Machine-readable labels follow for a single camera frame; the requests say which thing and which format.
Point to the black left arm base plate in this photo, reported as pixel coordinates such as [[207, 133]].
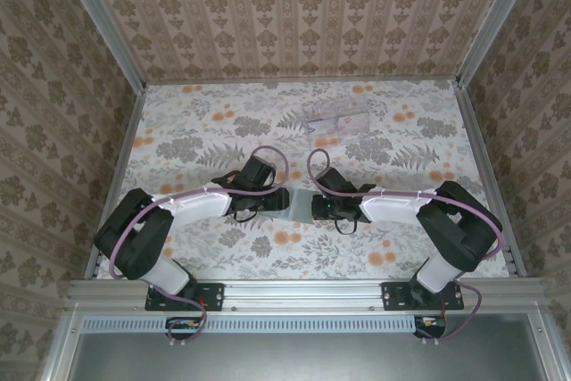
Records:
[[214, 296]]

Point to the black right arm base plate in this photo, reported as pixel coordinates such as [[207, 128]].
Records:
[[392, 296]]

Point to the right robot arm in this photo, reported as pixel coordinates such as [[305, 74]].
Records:
[[459, 238]]

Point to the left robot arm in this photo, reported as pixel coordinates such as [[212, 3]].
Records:
[[134, 242]]

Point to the aluminium frame post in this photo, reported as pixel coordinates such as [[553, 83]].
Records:
[[496, 19], [105, 19]]

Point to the grey metal panel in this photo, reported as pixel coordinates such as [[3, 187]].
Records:
[[303, 358]]

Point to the pale printed card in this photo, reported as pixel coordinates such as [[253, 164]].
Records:
[[325, 126]]

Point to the aluminium mounting rail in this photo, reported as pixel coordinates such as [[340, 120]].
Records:
[[303, 294]]

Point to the clear acrylic box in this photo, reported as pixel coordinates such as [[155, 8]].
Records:
[[339, 109]]

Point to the aluminium table side rail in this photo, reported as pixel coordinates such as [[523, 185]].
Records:
[[123, 153], [482, 153]]

